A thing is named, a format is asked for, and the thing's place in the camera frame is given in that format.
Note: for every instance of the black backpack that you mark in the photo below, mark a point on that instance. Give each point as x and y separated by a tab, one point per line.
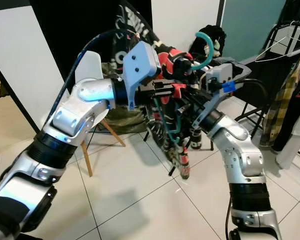
217	35

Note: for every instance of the black printed T-shirt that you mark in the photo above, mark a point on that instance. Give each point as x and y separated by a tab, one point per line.
297	115

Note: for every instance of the black red patterned shirt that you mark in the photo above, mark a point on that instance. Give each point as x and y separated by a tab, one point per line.
135	30

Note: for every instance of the white plastic chair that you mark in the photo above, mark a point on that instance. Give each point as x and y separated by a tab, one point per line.
95	65

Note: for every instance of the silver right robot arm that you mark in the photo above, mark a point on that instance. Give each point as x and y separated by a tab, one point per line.
237	150

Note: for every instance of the olive green cloth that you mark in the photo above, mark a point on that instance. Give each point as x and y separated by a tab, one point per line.
122	117

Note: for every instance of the yellow grey plaid shirt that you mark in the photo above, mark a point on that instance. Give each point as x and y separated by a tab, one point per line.
282	100

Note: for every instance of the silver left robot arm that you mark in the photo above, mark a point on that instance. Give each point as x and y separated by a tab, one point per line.
70	125

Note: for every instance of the teal plastic hanger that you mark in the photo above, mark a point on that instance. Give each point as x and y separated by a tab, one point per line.
209	47

